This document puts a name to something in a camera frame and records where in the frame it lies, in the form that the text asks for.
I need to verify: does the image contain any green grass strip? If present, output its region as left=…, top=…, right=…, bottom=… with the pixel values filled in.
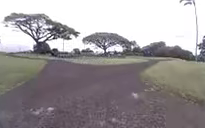
left=9, top=52, right=178, bottom=66

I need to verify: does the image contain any flat umbrella-shaped tree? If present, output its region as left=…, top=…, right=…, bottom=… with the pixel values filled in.
left=81, top=31, right=134, bottom=56

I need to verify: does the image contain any dark gravel path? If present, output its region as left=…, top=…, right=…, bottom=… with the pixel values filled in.
left=0, top=58, right=205, bottom=128

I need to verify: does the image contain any thin pole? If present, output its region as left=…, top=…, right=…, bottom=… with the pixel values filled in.
left=62, top=35, right=66, bottom=53

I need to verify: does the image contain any dark hedge of bushes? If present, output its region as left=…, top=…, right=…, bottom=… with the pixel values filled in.
left=133, top=40, right=197, bottom=62

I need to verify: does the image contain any large wide-crowned tree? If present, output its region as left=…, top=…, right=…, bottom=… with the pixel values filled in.
left=3, top=12, right=81, bottom=55

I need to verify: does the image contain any green grass lawn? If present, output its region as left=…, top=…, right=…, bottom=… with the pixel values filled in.
left=0, top=52, right=48, bottom=100

